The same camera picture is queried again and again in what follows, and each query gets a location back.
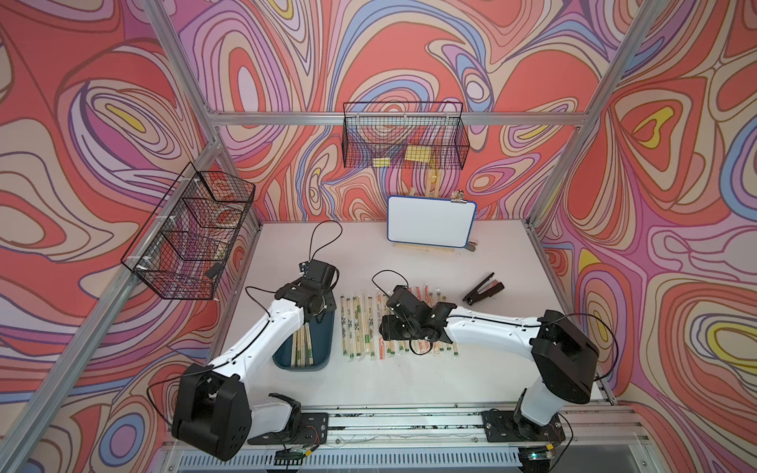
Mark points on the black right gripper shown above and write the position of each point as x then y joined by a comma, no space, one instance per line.
388,333

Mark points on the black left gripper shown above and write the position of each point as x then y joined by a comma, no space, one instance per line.
330,299

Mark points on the panda chopsticks pair fourteenth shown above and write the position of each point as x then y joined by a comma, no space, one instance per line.
343,326

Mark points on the panda chopsticks pair fifteenth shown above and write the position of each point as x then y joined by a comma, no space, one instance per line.
350,329

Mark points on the panda chopsticks pair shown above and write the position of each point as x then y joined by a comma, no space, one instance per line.
357,325

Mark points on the green band chopsticks pair eleventh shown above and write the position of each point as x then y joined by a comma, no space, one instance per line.
364,338

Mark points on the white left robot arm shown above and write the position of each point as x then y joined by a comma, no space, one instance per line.
214,412

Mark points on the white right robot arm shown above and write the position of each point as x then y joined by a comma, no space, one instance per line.
565,357

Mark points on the teal plastic storage box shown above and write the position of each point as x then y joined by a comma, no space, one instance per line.
309,348

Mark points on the black stapler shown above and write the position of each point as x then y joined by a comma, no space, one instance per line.
485,289

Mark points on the small white whiteboard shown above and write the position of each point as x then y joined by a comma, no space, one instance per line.
430,222

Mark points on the wooden whiteboard stand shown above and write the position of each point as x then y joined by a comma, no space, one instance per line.
434,183

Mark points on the black wire basket left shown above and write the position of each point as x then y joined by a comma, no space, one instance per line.
183,250

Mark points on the black wire basket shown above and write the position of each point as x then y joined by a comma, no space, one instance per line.
404,135
183,250

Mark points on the black wire basket back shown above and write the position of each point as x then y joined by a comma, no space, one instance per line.
404,135

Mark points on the aluminium frame post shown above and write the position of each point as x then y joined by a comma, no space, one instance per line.
215,152

